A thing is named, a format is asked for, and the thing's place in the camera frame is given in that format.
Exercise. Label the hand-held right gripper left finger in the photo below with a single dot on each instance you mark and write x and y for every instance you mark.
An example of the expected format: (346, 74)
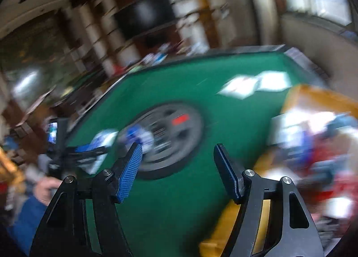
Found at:
(130, 173)

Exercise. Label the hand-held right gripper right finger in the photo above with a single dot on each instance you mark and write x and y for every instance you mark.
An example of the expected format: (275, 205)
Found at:
(226, 174)

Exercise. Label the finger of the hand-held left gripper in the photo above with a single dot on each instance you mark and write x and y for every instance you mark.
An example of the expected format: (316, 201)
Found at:
(89, 149)
(84, 159)

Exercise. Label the floral blue white tissue pack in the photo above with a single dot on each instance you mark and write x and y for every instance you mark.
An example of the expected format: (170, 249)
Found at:
(137, 137)

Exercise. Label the red plastic bag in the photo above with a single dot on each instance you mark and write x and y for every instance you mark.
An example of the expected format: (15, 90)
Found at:
(321, 159)

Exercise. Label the yellow tray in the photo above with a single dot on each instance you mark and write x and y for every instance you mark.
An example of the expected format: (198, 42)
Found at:
(307, 95)

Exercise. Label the blue knit cloth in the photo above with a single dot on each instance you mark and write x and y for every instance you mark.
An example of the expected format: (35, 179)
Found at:
(339, 125)

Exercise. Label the person's left forearm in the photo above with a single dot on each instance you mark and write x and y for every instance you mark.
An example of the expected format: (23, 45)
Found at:
(25, 223)

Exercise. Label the person's left hand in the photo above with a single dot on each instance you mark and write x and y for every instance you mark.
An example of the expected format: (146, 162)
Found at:
(44, 190)

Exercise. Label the grey round table centre panel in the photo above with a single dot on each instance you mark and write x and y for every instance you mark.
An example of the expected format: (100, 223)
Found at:
(173, 137)

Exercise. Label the white paper sheet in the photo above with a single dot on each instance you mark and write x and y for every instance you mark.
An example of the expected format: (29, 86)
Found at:
(240, 88)
(275, 81)

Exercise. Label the black television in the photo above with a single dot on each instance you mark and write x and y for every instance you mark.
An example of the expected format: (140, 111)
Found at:
(145, 16)

